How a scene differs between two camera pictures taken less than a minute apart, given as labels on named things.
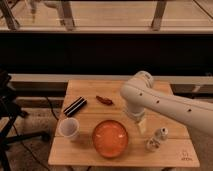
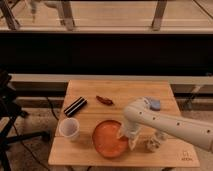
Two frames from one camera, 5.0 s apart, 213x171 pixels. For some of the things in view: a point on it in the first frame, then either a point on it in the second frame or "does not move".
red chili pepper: x=105 y=100 does not move
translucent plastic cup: x=69 y=128 does not move
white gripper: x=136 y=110 → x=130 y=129
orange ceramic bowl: x=110 y=138 does not move
